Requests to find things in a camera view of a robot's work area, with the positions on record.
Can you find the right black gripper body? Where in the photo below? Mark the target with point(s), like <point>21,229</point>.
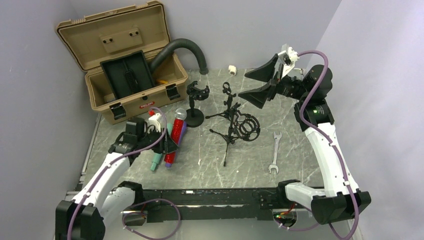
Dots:
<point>293,88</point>

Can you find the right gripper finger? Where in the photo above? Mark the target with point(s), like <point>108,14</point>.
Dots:
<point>265,72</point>
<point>259,96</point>

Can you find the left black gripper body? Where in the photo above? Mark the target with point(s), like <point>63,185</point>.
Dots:
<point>151,138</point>

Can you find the mint green microphone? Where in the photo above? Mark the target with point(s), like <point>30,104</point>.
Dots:
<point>157,157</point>

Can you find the purple microphone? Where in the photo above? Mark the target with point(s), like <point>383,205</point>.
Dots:
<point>178,130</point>

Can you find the black tripod shock-mount stand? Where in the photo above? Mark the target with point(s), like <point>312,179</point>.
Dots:
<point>242,126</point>

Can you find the red microphone silver grille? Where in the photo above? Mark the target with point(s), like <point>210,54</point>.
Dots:
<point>180,116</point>

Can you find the black round-base mic stand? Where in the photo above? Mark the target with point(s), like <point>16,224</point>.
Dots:
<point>194,116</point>

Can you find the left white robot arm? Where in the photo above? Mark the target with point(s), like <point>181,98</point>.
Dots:
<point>87,215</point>

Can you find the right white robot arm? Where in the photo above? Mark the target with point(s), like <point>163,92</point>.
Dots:
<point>340,198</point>

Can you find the small white pipe fitting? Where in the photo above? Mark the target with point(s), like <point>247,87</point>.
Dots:
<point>232,70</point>

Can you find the black tray in case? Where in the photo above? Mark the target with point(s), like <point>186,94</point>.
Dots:
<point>128,75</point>

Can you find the silver open-end wrench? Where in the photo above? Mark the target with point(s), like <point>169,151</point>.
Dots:
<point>273,165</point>

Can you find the tan plastic tool case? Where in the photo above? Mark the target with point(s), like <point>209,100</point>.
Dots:
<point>119,33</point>

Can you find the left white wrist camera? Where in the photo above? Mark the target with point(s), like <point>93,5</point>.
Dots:
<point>157,120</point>

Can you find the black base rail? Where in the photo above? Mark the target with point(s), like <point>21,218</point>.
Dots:
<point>159,205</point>

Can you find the aluminium extrusion frame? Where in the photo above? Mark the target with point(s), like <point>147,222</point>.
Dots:
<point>83,173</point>

